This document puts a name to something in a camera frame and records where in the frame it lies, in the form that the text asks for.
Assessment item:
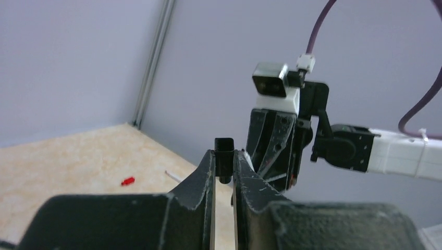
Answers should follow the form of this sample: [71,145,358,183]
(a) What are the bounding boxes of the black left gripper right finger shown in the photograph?
[233,151,424,249]

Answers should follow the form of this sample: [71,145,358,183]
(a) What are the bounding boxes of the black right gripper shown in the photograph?
[246,70,329,192]

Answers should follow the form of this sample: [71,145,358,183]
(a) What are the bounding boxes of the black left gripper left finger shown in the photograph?
[17,150,215,249]

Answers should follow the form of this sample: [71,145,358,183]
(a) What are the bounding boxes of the thin white red-tip pen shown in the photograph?
[164,170,182,183]

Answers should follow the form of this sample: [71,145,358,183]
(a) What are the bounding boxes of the black cap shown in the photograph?
[214,137,235,184]

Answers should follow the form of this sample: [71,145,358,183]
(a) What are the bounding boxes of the red cap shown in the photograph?
[120,177,136,186]

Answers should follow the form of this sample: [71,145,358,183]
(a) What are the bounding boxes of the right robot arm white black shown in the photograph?
[246,69,441,191]

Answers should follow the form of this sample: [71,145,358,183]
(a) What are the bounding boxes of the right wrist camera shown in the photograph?
[252,62,300,115]

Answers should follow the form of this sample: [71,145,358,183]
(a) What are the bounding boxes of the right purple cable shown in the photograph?
[296,0,442,141]

